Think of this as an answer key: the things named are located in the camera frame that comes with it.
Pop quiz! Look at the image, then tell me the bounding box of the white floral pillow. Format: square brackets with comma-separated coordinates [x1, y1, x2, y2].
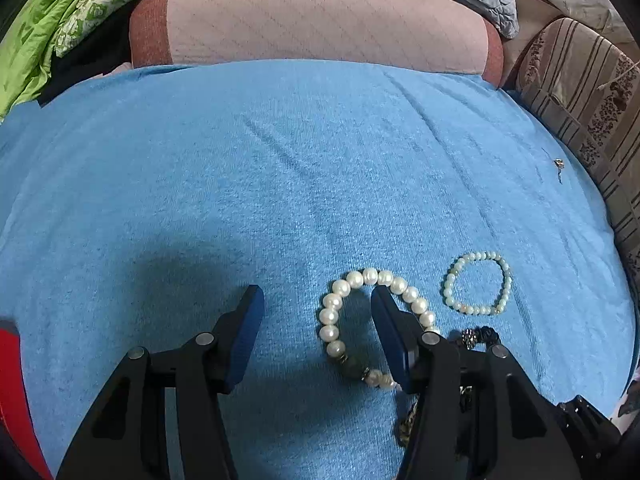
[548, 0, 634, 44]

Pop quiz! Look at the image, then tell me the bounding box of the black sheer scrunchie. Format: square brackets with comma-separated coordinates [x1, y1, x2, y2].
[454, 326, 501, 351]

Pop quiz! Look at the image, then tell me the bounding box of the green quilted blanket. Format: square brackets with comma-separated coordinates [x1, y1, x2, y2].
[1, 0, 134, 116]

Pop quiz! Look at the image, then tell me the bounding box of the small pale bead bracelet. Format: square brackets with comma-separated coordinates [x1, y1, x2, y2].
[442, 250, 513, 317]

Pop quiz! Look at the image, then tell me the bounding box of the small metal trinket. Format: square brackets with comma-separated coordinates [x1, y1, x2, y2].
[542, 148, 565, 183]

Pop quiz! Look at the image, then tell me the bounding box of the large white pearl bracelet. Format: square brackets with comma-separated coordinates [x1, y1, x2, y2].
[316, 266, 443, 392]

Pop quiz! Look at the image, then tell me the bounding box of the blue terry bed cover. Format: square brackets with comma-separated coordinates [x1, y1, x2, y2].
[1, 61, 637, 479]

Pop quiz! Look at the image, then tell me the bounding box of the red tray box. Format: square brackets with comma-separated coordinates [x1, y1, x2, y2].
[1, 320, 53, 479]

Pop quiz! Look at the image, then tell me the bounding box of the striped floral cushion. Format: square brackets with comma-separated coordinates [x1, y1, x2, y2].
[515, 18, 639, 292]

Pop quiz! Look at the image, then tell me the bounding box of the leopard print hair tie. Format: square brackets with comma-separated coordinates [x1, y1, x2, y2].
[397, 393, 420, 447]

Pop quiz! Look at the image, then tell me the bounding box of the pink bolster cushion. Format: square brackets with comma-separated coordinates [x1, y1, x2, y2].
[129, 0, 504, 86]

